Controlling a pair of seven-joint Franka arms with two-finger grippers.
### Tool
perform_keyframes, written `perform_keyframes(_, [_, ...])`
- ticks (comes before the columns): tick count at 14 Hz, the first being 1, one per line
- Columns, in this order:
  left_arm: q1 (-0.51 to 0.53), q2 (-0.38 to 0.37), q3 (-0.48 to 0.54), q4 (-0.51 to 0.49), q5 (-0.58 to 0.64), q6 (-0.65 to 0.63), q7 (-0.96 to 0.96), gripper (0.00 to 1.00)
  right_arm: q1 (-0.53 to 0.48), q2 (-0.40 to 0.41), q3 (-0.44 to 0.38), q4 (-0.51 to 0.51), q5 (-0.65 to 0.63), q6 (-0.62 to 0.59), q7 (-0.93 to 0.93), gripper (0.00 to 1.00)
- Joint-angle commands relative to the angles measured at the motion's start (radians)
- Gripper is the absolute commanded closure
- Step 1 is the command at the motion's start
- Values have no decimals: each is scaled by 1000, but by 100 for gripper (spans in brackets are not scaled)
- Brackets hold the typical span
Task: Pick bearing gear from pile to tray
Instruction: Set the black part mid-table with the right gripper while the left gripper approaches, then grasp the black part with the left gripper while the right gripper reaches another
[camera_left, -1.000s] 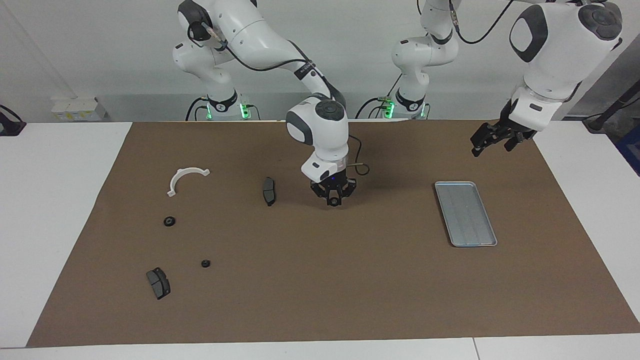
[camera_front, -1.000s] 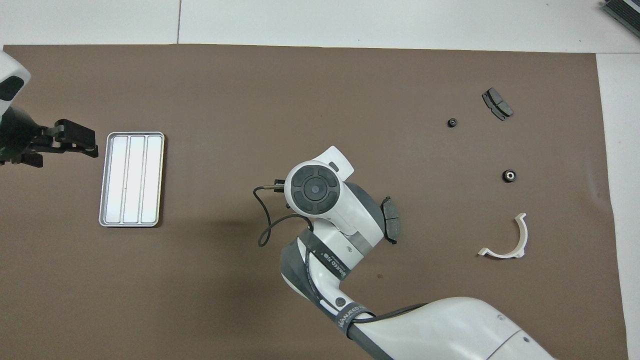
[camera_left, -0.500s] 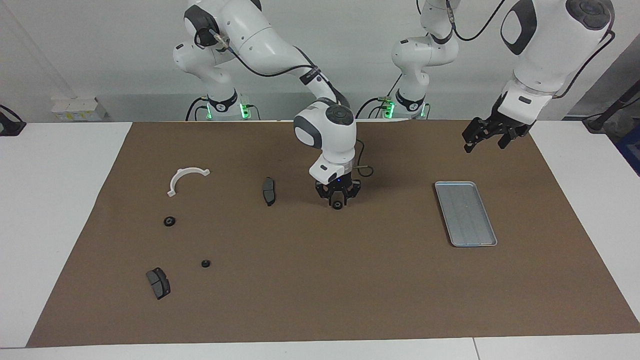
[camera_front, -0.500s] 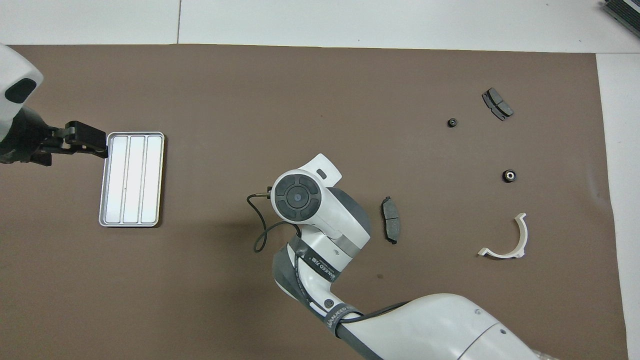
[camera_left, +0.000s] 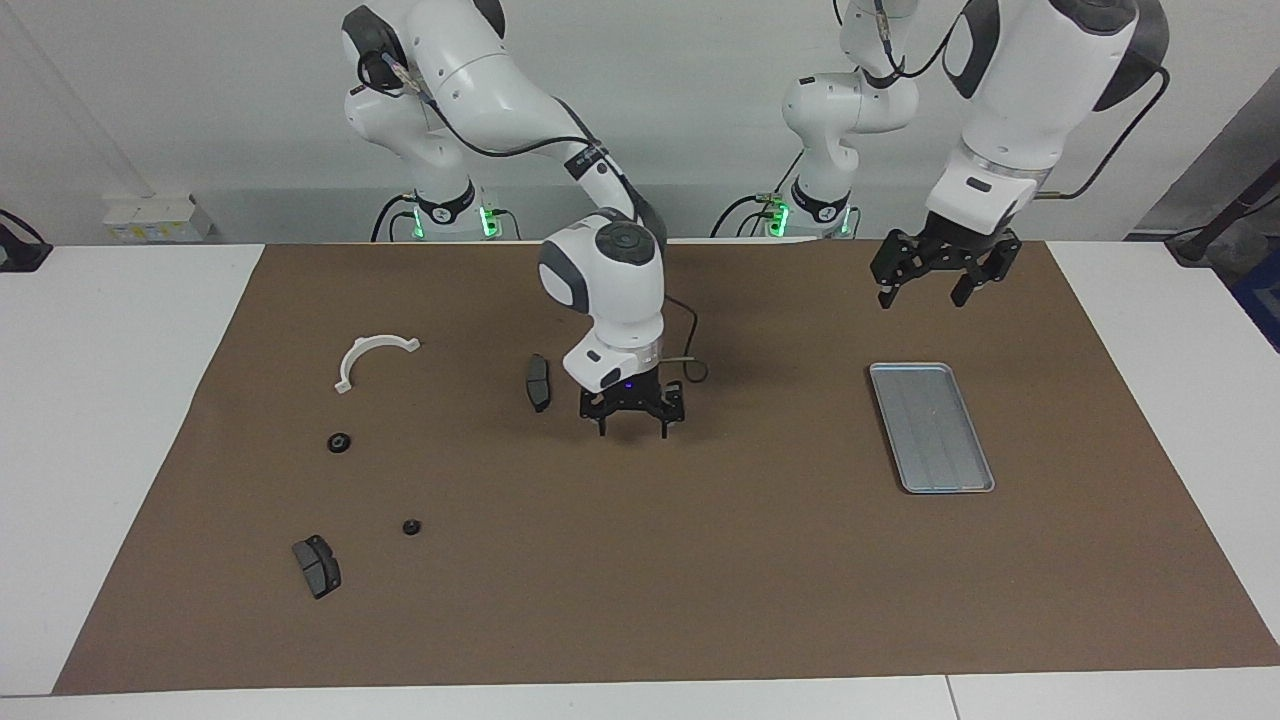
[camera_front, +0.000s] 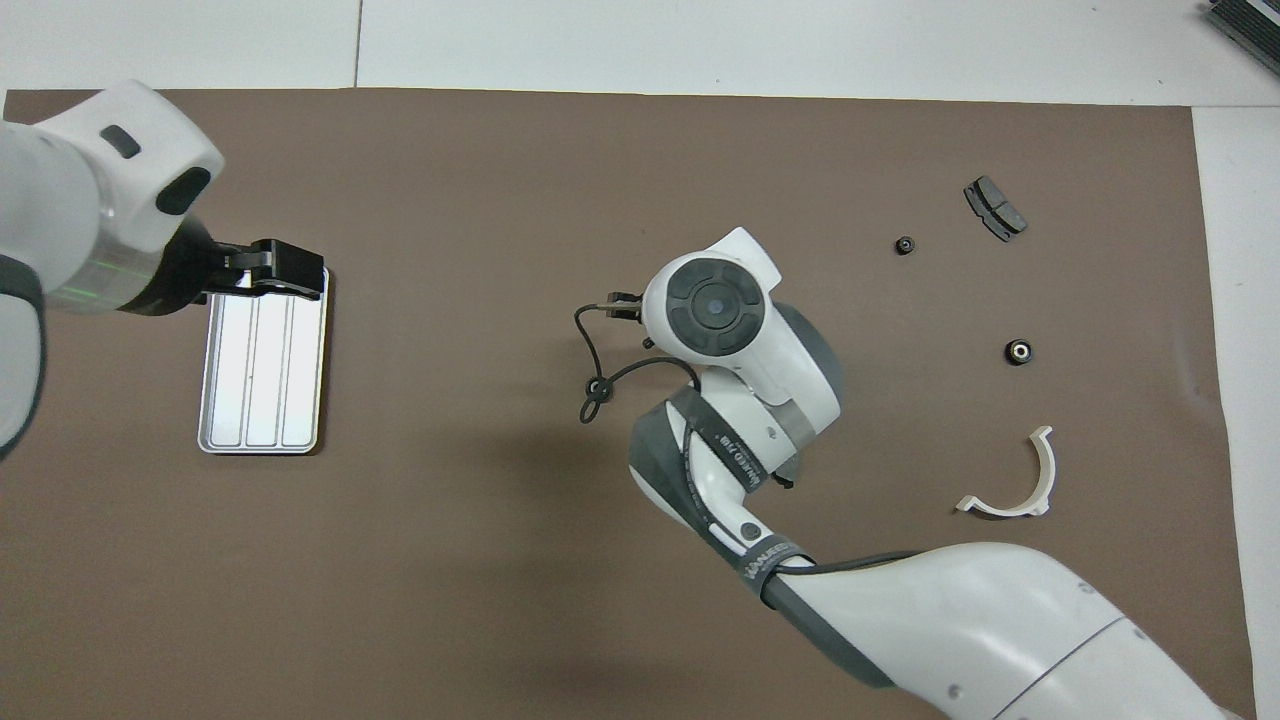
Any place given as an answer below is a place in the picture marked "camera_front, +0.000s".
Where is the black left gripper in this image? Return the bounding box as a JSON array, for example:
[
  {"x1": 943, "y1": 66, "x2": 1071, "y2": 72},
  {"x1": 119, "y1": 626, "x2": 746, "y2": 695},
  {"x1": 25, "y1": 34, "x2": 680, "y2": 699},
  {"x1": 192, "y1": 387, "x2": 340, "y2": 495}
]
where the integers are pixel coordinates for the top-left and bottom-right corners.
[{"x1": 120, "y1": 215, "x2": 327, "y2": 317}]

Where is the silver metal tray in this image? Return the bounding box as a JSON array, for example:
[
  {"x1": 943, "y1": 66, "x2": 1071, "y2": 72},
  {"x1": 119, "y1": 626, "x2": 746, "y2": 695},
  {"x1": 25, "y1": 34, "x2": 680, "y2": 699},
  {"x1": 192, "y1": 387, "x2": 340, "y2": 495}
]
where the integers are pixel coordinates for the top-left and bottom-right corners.
[{"x1": 197, "y1": 264, "x2": 330, "y2": 456}]

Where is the brown table mat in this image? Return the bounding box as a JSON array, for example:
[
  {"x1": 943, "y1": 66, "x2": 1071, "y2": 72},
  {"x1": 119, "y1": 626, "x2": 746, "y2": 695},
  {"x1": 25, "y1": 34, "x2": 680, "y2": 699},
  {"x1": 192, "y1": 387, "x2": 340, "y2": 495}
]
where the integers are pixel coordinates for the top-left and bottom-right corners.
[{"x1": 0, "y1": 88, "x2": 1259, "y2": 720}]

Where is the grey ribbed device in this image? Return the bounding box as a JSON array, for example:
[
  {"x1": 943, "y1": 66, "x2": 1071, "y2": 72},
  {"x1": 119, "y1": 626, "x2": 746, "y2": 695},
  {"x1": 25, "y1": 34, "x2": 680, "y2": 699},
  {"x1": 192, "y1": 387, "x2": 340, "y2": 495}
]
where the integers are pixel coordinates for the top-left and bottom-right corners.
[{"x1": 1203, "y1": 0, "x2": 1280, "y2": 63}]

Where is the white curved plastic bracket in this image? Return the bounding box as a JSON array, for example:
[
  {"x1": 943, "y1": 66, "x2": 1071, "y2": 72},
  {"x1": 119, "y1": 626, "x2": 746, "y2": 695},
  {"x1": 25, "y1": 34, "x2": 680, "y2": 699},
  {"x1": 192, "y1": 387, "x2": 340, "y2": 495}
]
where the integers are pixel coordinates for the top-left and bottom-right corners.
[{"x1": 955, "y1": 425, "x2": 1056, "y2": 519}]

